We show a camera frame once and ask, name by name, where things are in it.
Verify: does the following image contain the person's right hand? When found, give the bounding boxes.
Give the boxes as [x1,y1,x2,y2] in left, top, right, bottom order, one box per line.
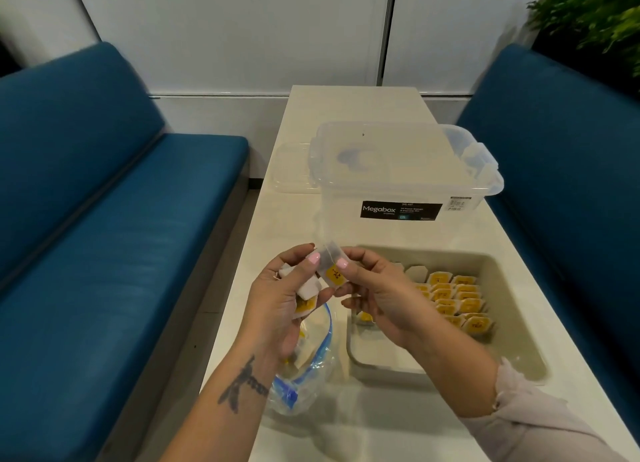
[332,247,437,351]

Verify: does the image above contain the person's left forearm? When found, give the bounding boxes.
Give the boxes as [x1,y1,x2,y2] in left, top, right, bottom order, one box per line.
[159,351,282,462]

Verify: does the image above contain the person's right forearm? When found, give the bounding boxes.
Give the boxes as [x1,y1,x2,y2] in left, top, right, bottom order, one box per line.
[400,323,502,420]

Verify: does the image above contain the rows of yellow-labelled packets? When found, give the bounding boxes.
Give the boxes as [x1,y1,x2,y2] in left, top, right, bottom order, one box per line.
[356,263,497,342]

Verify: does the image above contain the clear plastic lid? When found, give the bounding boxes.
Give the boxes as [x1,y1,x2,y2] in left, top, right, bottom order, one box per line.
[272,141,322,194]

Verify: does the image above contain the beige plastic bin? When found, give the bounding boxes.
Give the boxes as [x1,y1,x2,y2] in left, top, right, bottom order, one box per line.
[346,246,550,385]

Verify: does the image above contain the green plant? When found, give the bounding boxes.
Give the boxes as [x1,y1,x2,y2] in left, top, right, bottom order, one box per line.
[526,0,640,78]

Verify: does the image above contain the clear plastic storage box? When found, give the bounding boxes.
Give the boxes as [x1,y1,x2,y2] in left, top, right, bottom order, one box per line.
[308,121,505,251]

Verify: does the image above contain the person's left hand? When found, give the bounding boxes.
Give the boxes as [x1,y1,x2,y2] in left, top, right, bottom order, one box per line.
[234,243,337,373]

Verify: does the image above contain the clear zip bag blue seal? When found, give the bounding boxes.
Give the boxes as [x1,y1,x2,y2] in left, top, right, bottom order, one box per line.
[264,302,337,418]

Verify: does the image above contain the blue sofa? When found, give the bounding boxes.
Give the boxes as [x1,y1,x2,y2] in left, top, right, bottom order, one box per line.
[456,43,640,443]
[0,41,251,462]

